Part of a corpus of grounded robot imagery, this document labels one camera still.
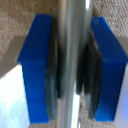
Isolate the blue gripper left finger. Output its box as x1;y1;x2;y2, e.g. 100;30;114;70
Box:
16;13;63;124

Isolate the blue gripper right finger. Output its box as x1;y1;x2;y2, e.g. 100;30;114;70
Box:
78;16;128;123

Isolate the silver metal drawer handle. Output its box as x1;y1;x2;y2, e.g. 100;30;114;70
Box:
55;0;94;128

